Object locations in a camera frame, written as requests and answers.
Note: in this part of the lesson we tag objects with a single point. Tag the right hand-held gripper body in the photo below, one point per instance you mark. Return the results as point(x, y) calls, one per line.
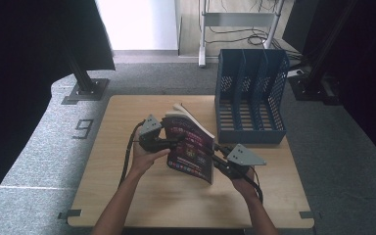
point(241, 160)

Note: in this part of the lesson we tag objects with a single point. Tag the person's right hand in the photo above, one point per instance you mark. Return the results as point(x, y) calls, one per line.
point(246, 187)

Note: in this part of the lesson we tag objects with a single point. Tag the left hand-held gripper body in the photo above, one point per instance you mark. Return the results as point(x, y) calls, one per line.
point(150, 135)

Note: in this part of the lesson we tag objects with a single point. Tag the person's left hand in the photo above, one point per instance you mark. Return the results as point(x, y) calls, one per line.
point(145, 160)

